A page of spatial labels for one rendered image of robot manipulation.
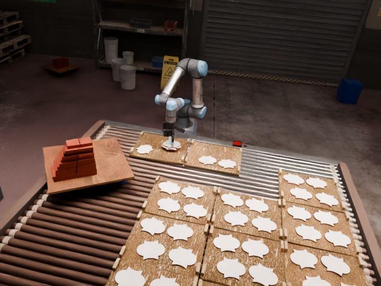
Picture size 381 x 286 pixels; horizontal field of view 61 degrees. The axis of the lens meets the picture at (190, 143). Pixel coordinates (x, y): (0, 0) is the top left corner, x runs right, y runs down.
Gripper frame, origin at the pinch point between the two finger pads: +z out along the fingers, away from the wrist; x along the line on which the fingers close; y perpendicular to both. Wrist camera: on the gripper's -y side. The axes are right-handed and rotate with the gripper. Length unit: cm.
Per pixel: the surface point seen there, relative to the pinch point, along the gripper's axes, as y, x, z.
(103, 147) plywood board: 51, 13, -6
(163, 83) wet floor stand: -38, -348, 84
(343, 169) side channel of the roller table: -127, 39, 3
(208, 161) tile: -25.3, 21.3, 3.2
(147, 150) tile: 19.3, 3.3, 3.1
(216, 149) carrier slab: -35.7, 3.7, 4.1
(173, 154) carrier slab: -0.5, 9.2, 4.1
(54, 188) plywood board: 77, 56, -6
